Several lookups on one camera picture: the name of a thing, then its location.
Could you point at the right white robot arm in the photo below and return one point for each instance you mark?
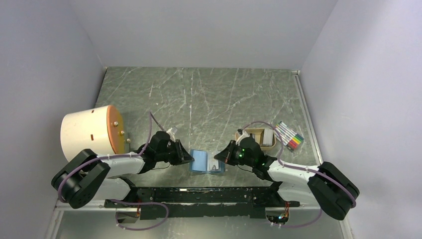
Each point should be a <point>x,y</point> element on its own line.
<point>323,185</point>

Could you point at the cream cylindrical container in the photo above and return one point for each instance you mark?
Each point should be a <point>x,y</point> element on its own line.
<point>99,129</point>

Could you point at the coloured marker pack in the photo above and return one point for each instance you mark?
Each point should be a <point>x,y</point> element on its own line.
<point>289,138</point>

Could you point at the tan card tray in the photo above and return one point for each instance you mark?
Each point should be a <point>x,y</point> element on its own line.
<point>256,134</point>

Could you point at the blue leather card holder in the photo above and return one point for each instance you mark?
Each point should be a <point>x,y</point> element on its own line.
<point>199,165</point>

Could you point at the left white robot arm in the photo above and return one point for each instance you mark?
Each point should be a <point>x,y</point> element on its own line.
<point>91,177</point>

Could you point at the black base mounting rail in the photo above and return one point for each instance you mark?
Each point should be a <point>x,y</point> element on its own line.
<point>203,202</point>

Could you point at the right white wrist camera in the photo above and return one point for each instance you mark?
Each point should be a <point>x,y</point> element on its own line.
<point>241,134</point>

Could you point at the credit cards stack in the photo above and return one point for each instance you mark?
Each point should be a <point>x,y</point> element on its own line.
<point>267,137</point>

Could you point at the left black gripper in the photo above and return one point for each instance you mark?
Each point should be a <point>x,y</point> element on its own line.
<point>181,155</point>

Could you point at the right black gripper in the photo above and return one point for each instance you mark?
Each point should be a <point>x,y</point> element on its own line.
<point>225,156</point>

